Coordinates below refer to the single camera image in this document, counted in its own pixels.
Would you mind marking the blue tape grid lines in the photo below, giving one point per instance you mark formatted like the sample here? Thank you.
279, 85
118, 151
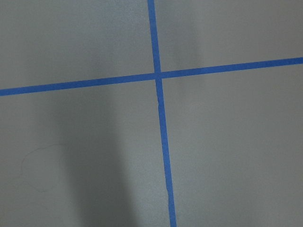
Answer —
151, 113

